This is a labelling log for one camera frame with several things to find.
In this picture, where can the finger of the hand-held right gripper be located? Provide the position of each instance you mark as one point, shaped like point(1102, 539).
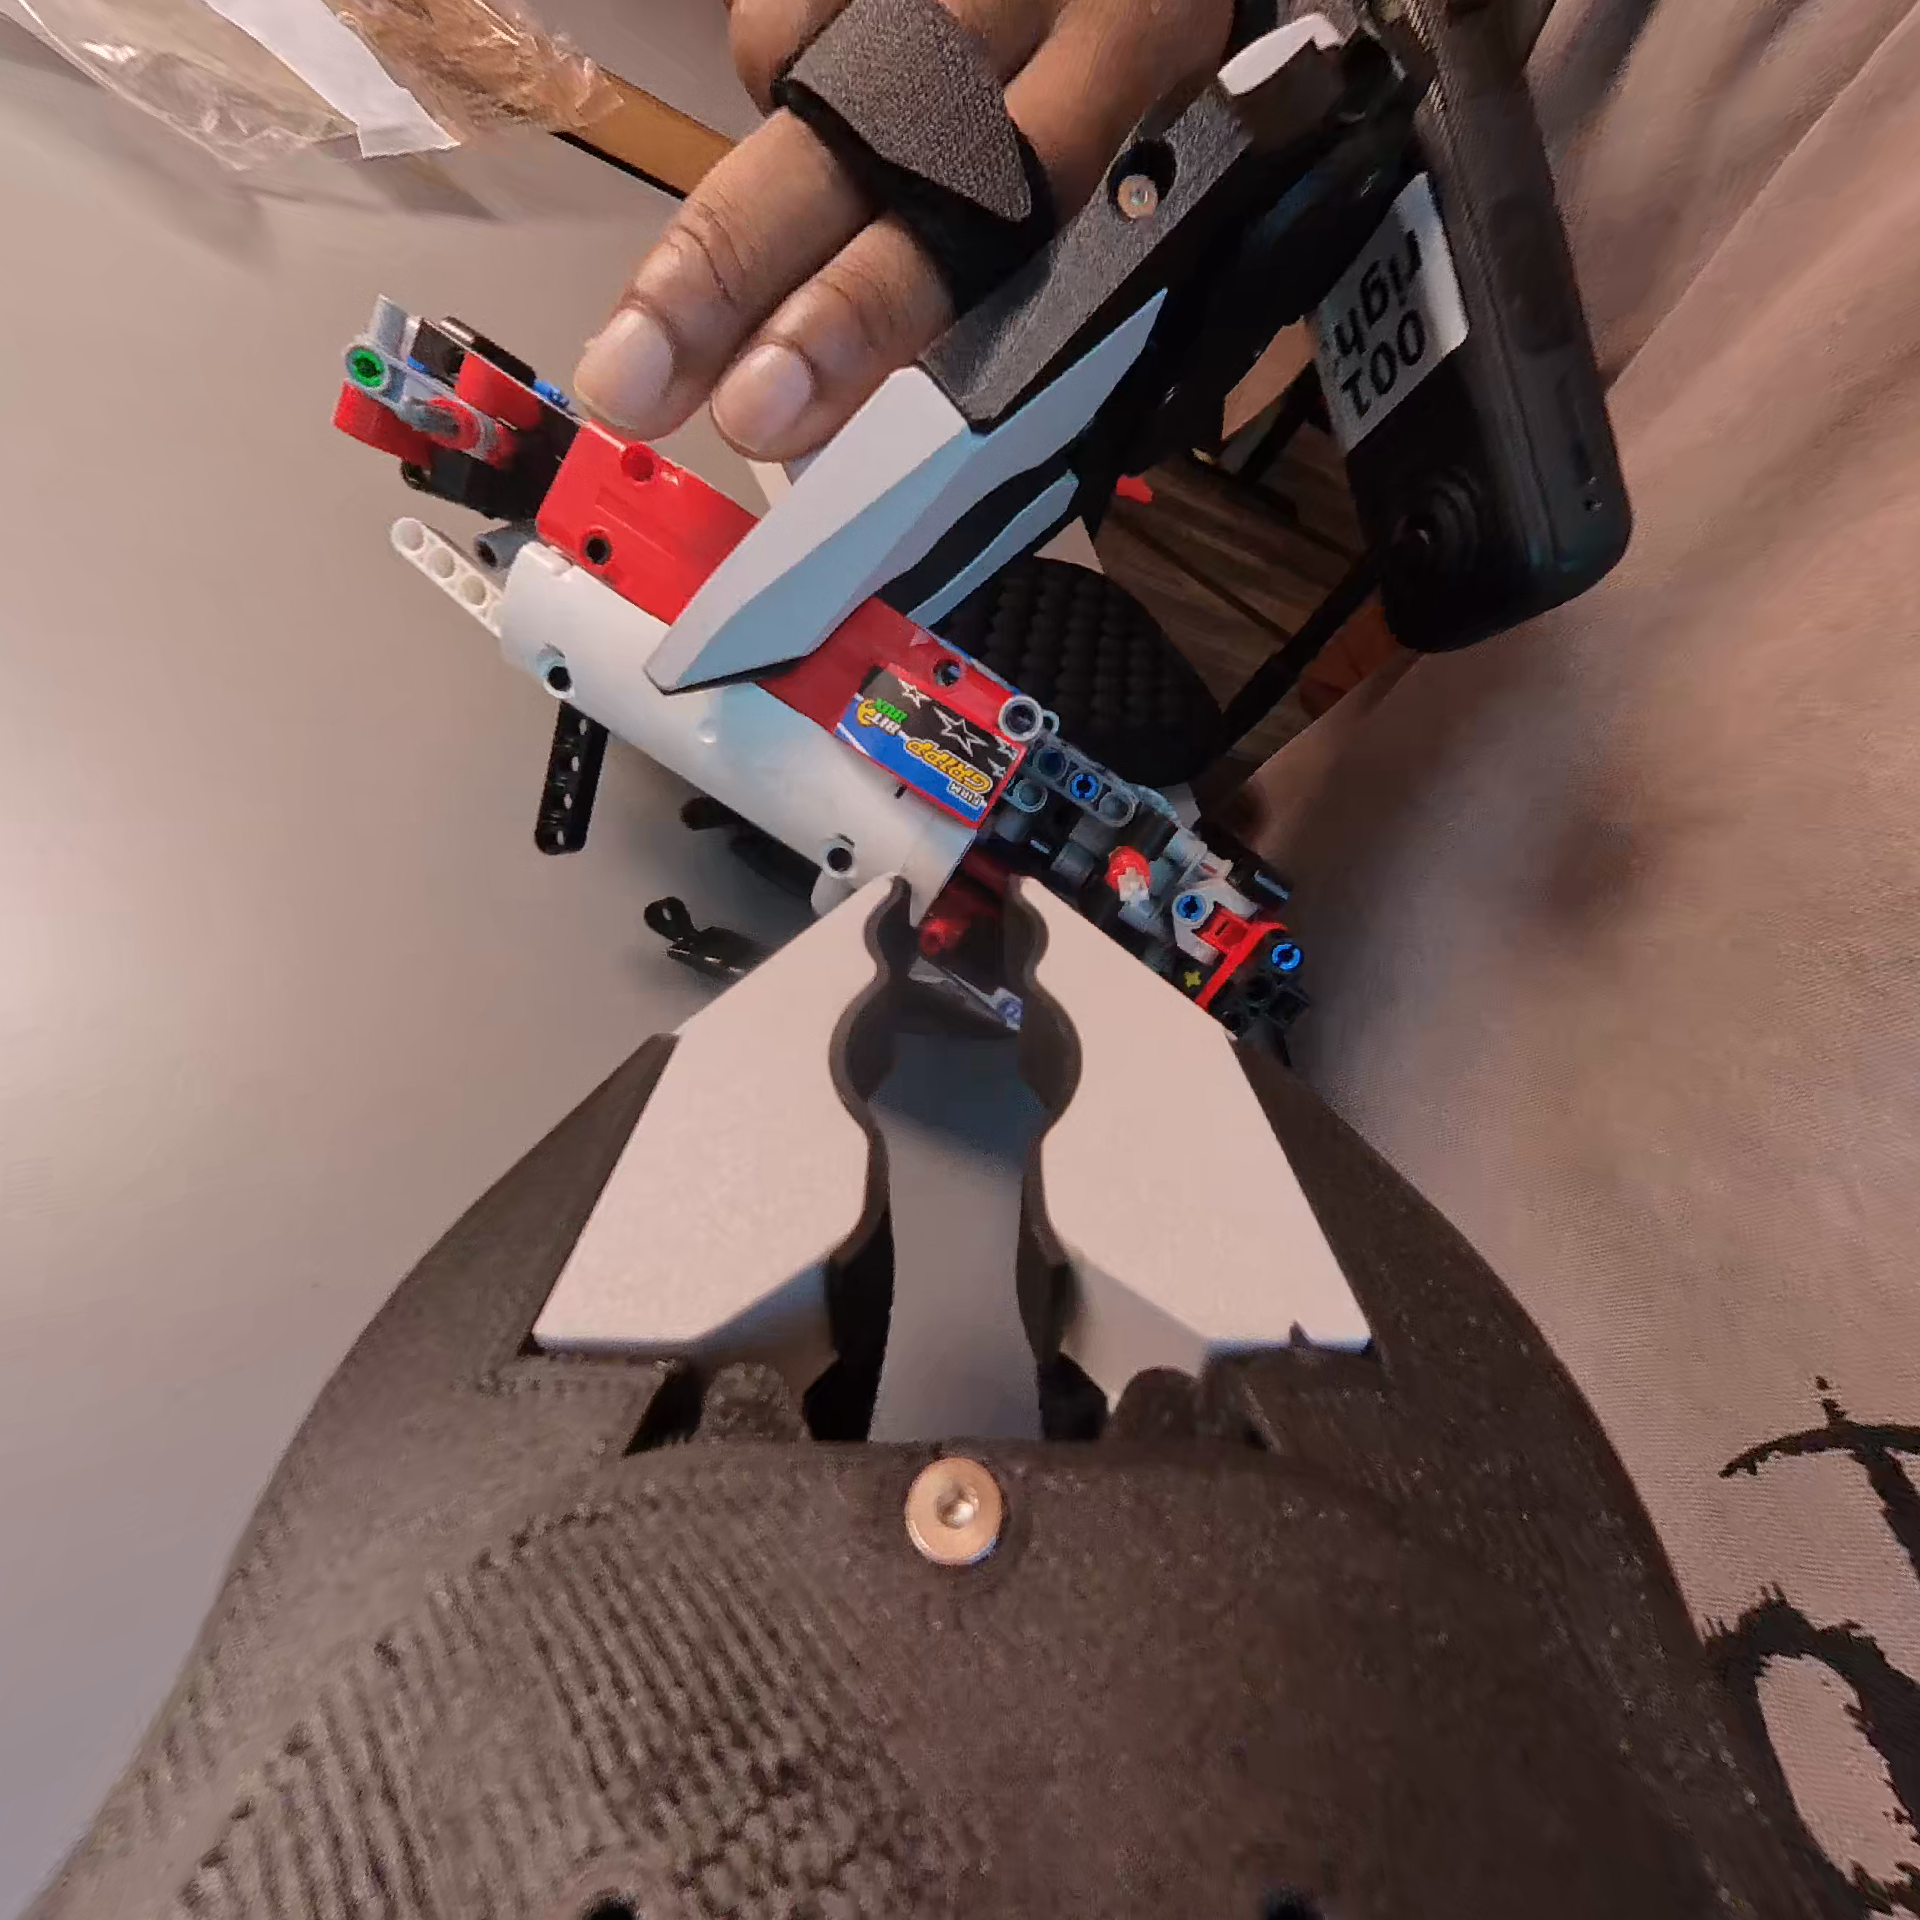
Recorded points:
point(998, 540)
point(840, 553)

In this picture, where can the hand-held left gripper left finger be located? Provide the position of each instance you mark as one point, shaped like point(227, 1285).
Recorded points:
point(705, 1187)

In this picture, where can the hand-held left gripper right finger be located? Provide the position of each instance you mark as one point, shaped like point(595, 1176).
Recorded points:
point(1199, 1187)

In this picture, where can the white lego panel assembly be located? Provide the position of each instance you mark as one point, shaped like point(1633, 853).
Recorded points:
point(748, 748)

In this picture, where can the red lego slope piece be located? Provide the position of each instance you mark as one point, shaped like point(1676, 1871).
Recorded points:
point(631, 502)

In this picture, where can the lego race car model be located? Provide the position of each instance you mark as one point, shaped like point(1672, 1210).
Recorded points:
point(1171, 883)

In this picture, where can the black lego beam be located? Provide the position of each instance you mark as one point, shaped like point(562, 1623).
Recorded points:
point(572, 782)

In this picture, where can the person's right hand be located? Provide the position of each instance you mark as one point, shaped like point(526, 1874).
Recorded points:
point(748, 300)

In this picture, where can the clear plastic bag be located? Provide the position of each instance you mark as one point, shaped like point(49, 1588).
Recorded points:
point(226, 61)

